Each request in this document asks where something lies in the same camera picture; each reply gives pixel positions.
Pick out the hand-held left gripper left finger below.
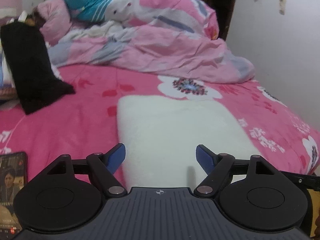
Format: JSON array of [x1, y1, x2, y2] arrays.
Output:
[[47, 143, 128, 197]]

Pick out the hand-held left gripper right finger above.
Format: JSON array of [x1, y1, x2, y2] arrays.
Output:
[[194, 144, 275, 197]]

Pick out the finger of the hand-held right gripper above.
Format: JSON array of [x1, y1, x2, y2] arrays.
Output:
[[279, 171, 320, 191]]

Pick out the white sweater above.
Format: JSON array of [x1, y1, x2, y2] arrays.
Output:
[[116, 94, 263, 188]]

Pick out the pink floral bed sheet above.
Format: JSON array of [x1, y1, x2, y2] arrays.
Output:
[[0, 64, 320, 180]]

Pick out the black smartphone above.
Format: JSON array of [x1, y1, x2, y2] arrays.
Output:
[[0, 151, 27, 239]]

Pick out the black folded garment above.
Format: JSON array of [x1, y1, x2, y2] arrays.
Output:
[[0, 22, 76, 115]]

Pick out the pink patterned duvet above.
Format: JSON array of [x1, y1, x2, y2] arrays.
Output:
[[39, 0, 256, 84]]

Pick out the teal cloth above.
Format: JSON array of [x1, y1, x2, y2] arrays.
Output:
[[58, 0, 112, 23]]

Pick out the wooden door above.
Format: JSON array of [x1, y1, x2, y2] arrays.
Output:
[[179, 0, 238, 41]]

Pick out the pink white headboard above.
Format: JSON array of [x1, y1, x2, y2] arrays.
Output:
[[0, 0, 24, 22]]

